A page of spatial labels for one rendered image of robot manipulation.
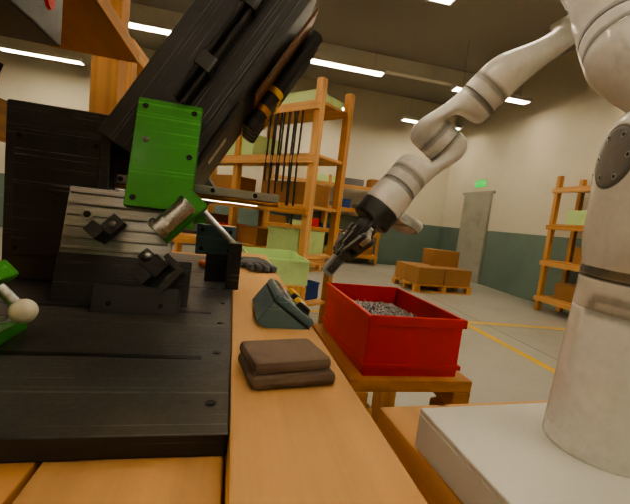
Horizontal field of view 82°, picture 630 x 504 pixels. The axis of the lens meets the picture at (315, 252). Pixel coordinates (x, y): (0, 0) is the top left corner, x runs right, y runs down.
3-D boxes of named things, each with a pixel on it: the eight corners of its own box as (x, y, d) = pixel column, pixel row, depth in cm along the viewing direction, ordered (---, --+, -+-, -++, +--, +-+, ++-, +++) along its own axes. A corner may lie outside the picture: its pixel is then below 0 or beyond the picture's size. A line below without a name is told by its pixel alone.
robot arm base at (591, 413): (589, 417, 42) (626, 276, 40) (680, 478, 34) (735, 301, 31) (522, 417, 41) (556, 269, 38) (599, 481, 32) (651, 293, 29)
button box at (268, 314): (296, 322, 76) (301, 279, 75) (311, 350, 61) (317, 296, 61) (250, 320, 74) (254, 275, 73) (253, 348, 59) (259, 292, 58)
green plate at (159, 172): (194, 221, 75) (205, 127, 78) (190, 211, 67) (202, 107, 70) (133, 216, 72) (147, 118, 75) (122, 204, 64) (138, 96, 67)
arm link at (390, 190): (419, 236, 64) (441, 210, 65) (376, 193, 62) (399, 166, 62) (397, 233, 73) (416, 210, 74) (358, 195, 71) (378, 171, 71)
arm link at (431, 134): (403, 134, 72) (459, 75, 67) (435, 164, 73) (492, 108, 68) (405, 137, 66) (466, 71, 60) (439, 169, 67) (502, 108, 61)
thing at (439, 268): (442, 286, 742) (448, 250, 735) (470, 295, 667) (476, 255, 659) (391, 282, 705) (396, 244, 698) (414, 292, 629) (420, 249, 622)
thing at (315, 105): (291, 335, 329) (322, 63, 307) (163, 283, 473) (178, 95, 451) (327, 325, 372) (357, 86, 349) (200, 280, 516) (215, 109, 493)
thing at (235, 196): (271, 208, 99) (272, 196, 99) (278, 208, 84) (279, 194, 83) (115, 189, 90) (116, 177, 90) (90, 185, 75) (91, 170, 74)
